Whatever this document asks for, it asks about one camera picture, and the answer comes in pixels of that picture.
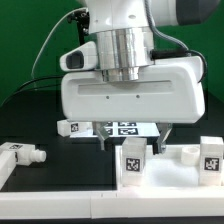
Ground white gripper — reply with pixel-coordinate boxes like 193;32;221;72
60;41;205;155

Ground white square table top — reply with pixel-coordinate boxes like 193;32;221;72
116;144;224;189

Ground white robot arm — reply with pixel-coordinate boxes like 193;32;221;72
60;0;220;154

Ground marker tag sheet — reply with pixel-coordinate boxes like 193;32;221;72
69;121;161;139

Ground white front fence bar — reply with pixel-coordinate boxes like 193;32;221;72
0;187;224;220

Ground white fence bar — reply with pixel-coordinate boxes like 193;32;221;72
0;187;224;220
0;151;16;190

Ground white left fence bar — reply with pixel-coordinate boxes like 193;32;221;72
0;151;16;190

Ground black cables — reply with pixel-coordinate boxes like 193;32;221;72
0;74;66;108

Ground black camera stand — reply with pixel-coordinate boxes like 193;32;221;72
67;8;90;45

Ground grey cable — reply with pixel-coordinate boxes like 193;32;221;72
31;9;84;81

